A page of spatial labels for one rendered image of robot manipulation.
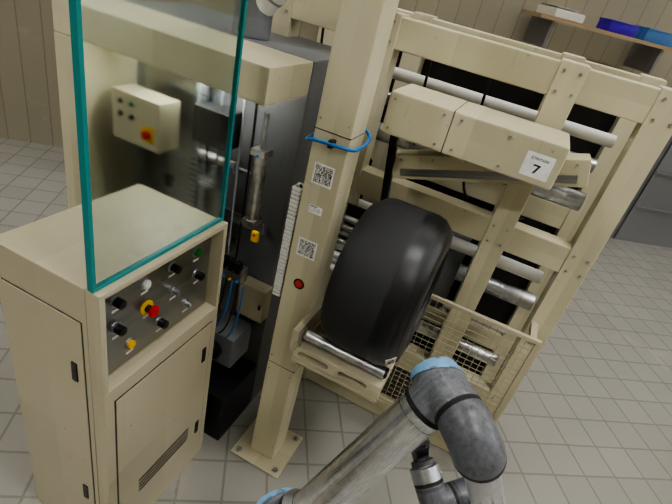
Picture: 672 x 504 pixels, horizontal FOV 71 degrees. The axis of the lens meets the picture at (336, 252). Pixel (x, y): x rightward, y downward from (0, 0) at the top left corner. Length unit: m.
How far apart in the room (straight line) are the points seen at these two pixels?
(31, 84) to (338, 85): 4.19
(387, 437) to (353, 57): 1.03
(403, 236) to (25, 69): 4.41
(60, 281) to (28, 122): 4.18
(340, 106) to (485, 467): 1.04
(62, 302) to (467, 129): 1.32
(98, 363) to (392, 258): 0.89
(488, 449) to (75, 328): 1.09
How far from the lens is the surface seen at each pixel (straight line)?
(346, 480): 1.25
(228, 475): 2.48
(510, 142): 1.66
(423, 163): 1.86
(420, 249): 1.46
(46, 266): 1.45
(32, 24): 5.23
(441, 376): 1.12
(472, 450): 1.08
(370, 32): 1.45
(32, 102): 5.43
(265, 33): 1.97
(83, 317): 1.43
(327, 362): 1.79
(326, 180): 1.57
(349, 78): 1.48
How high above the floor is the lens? 2.10
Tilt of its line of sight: 31 degrees down
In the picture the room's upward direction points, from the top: 15 degrees clockwise
